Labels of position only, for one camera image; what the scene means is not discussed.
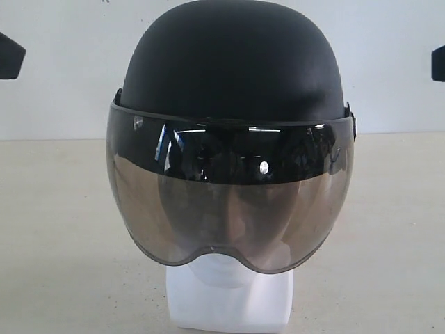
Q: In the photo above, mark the black helmet with tinted visor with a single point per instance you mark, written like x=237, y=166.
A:
x=230, y=136

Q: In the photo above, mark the white mannequin head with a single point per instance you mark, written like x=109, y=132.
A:
x=217, y=293

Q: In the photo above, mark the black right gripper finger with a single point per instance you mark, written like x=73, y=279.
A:
x=438, y=64

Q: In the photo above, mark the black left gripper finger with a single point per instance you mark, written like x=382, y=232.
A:
x=12, y=57

